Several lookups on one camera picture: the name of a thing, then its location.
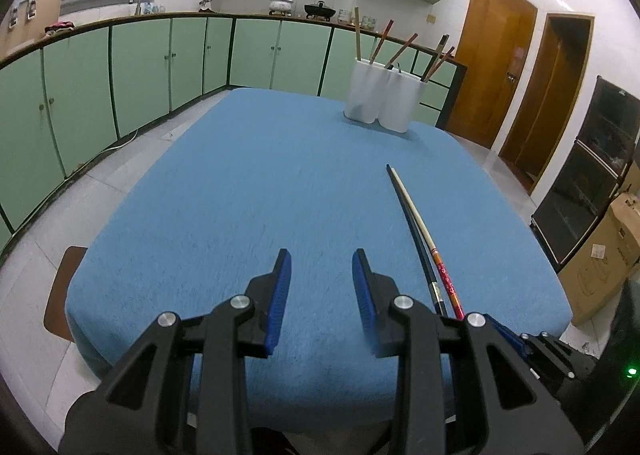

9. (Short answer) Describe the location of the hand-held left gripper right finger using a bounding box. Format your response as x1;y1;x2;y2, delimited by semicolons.
352;248;584;455

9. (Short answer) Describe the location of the cluster of glass jars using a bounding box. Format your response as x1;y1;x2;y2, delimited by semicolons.
337;9;377;31

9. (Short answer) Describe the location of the green kitchen counter cabinet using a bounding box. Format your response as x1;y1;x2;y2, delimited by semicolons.
0;10;468;248

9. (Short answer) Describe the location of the wooden door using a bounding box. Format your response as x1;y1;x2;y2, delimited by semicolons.
445;0;538;150

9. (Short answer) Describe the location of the black glass-door cabinet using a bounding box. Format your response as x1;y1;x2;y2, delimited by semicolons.
530;76;640;273

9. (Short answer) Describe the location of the blue tablecloth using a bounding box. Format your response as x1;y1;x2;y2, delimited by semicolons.
65;88;573;436

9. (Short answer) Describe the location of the cardboard box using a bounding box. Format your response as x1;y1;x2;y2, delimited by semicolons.
557;191;640;327

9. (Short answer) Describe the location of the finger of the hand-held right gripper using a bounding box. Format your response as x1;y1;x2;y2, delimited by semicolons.
486;316;576;393

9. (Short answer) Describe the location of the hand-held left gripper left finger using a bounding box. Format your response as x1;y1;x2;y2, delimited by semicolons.
57;248;292;455

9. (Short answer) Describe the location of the brown wooden chair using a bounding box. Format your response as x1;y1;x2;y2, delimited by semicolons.
44;246;90;342

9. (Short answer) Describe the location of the white plastic cup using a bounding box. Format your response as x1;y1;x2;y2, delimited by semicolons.
344;59;396;123
378;69;426;132

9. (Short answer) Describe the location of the black wok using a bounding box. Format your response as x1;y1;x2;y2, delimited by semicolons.
303;1;337;20

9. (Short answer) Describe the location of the red floral bamboo chopstick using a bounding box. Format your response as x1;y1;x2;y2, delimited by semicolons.
425;46;457;83
385;32;419;70
389;166;467;321

